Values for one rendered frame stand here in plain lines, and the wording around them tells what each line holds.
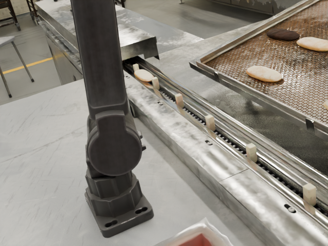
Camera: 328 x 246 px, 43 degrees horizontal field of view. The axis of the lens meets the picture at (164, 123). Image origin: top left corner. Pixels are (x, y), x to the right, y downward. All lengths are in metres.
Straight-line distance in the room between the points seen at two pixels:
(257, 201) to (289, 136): 0.25
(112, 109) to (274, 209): 0.26
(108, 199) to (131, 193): 0.04
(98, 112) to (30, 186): 0.31
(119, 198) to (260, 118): 0.38
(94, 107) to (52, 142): 0.41
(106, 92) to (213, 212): 0.25
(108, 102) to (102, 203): 0.17
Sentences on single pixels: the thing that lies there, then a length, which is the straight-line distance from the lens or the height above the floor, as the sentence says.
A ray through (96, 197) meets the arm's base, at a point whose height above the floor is 0.87.
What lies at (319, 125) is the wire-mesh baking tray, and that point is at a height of 0.90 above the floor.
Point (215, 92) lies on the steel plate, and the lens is 1.03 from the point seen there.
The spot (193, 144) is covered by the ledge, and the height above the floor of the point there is 0.86.
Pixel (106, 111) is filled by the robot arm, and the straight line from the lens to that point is 0.58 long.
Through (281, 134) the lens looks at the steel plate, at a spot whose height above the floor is 0.82.
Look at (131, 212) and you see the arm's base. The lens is 0.67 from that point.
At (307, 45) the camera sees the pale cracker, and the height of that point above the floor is 0.93.
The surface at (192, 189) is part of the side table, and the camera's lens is 0.71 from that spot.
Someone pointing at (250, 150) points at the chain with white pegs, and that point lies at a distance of 0.70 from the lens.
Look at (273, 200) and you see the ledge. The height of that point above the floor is 0.86.
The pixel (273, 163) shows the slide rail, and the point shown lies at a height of 0.85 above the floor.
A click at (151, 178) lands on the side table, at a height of 0.82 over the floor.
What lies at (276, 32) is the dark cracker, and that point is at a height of 0.93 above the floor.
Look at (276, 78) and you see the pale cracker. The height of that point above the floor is 0.90.
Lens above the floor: 1.25
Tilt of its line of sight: 27 degrees down
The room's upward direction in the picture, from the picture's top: 12 degrees counter-clockwise
